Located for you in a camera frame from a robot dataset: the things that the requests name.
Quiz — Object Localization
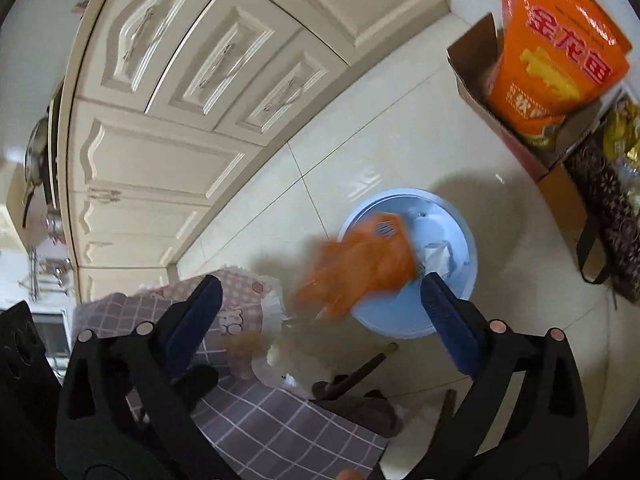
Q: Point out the cream kitchen cabinet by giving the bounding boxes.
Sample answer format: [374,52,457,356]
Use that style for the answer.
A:
[55,0,453,306]

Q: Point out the blue plastic bin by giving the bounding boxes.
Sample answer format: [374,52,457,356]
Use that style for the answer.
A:
[337,188,478,339]

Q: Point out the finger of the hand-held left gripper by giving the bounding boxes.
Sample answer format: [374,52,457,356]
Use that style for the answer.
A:
[172,365,219,413]

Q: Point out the steel frying pan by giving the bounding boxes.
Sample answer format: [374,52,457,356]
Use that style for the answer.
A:
[20,115,51,228]

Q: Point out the grey checked tablecloth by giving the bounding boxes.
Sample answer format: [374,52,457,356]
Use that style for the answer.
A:
[72,266,393,480]

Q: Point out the cardboard box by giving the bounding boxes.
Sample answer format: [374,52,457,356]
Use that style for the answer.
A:
[446,11,631,233]

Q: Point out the orange plastic wrapper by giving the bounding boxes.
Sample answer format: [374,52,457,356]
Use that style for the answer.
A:
[292,212,418,321]

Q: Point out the black gas stove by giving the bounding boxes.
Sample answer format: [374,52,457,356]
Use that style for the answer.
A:
[42,90,63,211]

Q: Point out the orange printed bag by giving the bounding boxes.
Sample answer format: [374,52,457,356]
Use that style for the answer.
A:
[485,0,633,136]

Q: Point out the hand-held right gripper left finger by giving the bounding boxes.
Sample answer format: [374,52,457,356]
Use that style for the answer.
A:
[55,275,236,480]

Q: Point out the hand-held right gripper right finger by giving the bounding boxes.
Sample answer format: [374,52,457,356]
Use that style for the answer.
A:
[400,271,591,480]

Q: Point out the large cream cabinet drawer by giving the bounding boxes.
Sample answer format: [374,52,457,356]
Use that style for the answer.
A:
[75,0,233,113]

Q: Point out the black patterned bag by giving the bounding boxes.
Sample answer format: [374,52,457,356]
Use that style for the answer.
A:
[565,105,640,306]

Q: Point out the metal dish rack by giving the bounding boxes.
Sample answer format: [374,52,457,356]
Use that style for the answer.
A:
[20,247,76,301]

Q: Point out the white crumpled tissue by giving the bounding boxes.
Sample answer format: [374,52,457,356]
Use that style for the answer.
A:
[424,241,455,277]

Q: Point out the gold snack packet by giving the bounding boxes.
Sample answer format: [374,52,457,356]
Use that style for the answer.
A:
[602,105,640,186]

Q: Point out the dark wooden stool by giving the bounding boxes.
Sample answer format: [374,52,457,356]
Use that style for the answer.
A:
[310,352,458,441]

